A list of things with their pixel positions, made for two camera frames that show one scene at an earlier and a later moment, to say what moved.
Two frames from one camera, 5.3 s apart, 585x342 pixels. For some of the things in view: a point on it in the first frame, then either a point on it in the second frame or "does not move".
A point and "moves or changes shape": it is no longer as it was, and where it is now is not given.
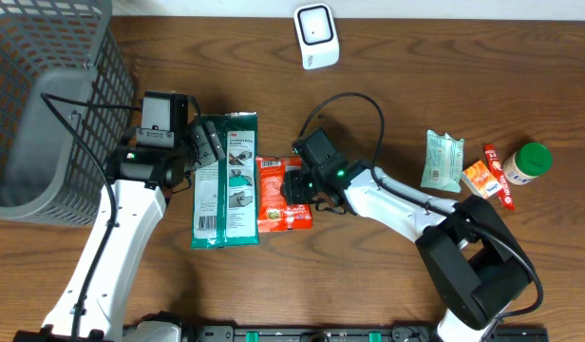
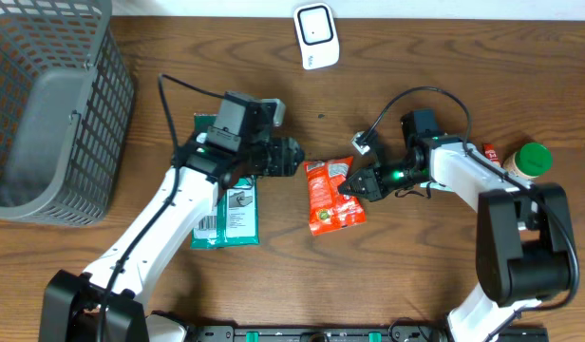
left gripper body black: [204, 147] to [273, 159]
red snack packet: [274, 213] moves or changes shape
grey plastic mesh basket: [38, 168] does not move
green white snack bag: [225, 191] does not move
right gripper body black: [306, 186] to [392, 175]
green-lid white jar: [531, 161] does not move
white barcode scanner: [318, 42] does not move
